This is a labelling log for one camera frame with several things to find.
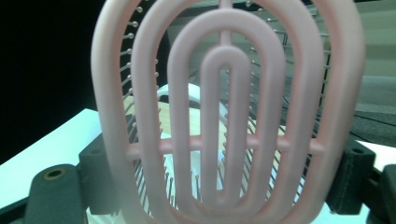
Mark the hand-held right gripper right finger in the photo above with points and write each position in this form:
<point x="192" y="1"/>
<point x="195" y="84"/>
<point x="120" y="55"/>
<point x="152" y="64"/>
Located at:
<point x="353" y="177"/>

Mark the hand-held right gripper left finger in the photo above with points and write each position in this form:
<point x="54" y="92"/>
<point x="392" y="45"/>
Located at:
<point x="98" y="174"/>

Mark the pink hairbrush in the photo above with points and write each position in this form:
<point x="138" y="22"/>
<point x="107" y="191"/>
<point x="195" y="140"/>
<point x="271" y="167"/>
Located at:
<point x="180" y="93"/>

